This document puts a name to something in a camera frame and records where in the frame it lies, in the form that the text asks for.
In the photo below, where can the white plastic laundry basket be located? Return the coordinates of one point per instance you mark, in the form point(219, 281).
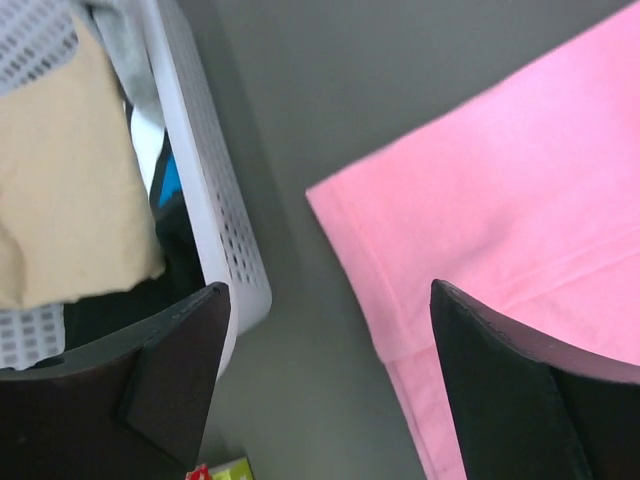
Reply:
point(37, 36)

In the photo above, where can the beige folded t shirt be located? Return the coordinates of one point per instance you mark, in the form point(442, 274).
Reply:
point(75, 215)

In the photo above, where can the dark clothes in basket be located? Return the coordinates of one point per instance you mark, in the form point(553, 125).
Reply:
point(92, 318)

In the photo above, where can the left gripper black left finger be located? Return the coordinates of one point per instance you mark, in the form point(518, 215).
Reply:
point(131, 405)

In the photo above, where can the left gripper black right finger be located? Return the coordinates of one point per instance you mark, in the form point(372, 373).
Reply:
point(526, 405)

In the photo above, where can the light pink t shirt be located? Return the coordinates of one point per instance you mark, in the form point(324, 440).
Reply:
point(526, 197)

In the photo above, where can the red colourful book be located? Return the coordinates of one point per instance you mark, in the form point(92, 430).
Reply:
point(238, 469)

